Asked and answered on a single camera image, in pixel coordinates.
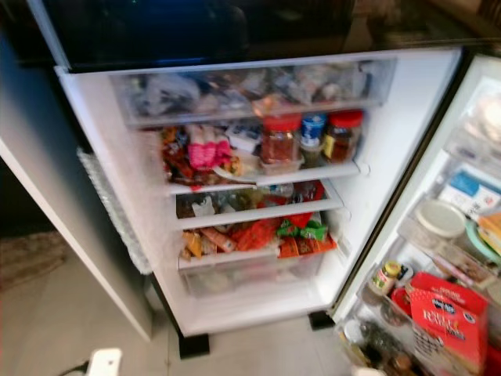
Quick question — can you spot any white fridge shelf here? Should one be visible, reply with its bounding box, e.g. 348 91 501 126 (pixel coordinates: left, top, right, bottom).
176 196 346 230
168 161 362 195

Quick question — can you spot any clear fridge drawer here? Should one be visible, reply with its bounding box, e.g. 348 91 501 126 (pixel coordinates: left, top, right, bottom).
110 59 397 128

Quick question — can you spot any black glass fridge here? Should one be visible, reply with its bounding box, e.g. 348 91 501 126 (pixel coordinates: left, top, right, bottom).
27 0 501 361

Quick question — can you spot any white fridge door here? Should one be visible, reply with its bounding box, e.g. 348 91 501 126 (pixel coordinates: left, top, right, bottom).
333 55 501 376

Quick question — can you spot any brown floor mat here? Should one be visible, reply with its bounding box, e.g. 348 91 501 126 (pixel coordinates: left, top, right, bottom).
0 231 72 291

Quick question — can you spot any pink snack packet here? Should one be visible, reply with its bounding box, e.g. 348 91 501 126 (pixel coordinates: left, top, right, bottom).
186 124 234 171

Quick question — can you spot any red snack packet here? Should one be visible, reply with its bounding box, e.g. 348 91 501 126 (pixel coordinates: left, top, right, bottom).
231 219 283 251

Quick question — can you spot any clear crisper drawer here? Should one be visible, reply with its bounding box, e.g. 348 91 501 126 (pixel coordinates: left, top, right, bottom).
178 247 330 298

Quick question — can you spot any red lid glass jar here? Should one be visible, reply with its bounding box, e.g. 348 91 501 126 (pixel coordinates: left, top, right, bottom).
260 114 305 168
321 110 366 163

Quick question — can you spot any green snack packet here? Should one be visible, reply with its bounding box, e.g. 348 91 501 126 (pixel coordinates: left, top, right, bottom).
278 218 330 241

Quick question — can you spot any orange snack packet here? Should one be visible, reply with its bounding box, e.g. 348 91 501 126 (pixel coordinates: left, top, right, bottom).
278 235 338 258

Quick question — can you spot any blue lid jar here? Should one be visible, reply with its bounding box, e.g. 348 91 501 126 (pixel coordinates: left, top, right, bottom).
299 112 329 167

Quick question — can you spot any yellow lid bottle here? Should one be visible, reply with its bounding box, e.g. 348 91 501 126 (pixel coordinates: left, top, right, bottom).
368 260 405 297

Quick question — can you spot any dark glass bottle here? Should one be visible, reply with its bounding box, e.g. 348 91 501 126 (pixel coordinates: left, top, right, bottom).
369 341 420 376

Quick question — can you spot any white lid round container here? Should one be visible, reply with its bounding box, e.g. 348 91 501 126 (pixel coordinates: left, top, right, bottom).
411 198 469 248

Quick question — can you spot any red carton box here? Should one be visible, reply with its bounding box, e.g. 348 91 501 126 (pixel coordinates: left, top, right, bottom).
407 272 491 374

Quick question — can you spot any blue white carton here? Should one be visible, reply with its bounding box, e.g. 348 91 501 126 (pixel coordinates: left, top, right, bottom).
438 170 501 219

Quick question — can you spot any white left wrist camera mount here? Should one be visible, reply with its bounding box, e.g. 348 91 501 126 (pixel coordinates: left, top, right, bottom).
86 349 124 376

